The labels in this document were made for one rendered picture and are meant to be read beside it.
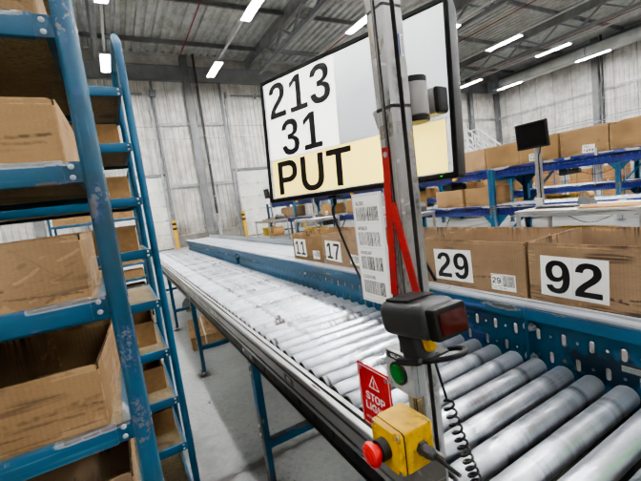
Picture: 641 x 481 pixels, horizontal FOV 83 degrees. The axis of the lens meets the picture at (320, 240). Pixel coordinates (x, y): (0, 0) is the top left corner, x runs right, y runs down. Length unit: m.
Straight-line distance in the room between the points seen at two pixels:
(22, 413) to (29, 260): 0.22
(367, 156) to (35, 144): 0.55
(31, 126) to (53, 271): 0.21
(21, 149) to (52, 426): 0.40
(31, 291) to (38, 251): 0.06
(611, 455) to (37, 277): 0.97
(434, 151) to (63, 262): 0.62
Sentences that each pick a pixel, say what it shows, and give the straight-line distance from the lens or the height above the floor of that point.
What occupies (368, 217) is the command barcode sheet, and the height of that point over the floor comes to 1.20.
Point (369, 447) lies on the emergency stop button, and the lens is 0.65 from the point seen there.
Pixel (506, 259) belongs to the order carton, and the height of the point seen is 1.00.
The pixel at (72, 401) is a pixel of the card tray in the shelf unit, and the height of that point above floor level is 0.99.
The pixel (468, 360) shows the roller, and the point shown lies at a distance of 1.15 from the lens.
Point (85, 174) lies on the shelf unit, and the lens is 0.63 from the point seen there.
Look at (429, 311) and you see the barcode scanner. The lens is 0.49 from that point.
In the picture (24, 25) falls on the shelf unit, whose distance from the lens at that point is 0.69.
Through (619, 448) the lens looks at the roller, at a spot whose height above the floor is 0.75.
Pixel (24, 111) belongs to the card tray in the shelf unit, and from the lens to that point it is 0.69.
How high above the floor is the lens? 1.24
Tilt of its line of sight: 6 degrees down
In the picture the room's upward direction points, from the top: 8 degrees counter-clockwise
